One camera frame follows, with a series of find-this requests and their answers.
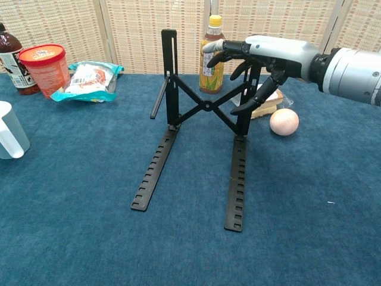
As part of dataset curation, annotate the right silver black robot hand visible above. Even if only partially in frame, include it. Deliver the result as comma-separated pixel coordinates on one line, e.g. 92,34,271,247
201,35,319,116

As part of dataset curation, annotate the black folding laptop stand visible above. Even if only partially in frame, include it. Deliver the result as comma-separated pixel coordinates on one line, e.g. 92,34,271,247
130,29,263,232

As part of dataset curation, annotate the plastic wrapped sandwich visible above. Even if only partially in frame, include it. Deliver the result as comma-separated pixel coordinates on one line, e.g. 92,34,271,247
230,84,294,120

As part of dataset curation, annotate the pink ball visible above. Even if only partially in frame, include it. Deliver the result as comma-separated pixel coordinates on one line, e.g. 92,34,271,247
269,108,299,136

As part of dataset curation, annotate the yellow tea bottle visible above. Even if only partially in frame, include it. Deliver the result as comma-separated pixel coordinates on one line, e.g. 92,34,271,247
198,14,227,95

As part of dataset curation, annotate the woven folding screen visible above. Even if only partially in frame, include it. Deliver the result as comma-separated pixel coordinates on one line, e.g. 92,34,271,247
0,0,381,76

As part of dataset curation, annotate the teal snack bag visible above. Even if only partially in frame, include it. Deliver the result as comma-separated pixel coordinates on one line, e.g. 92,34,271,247
50,60,125,104

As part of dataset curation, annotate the orange instant noodle cup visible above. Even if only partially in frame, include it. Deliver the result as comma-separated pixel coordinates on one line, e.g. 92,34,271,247
18,43,71,99

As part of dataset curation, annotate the blue table mat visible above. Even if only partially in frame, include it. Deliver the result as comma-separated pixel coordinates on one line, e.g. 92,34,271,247
0,73,381,286

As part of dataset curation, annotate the dark sauce bottle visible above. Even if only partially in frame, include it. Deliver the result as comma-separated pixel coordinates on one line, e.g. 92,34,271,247
0,23,41,96

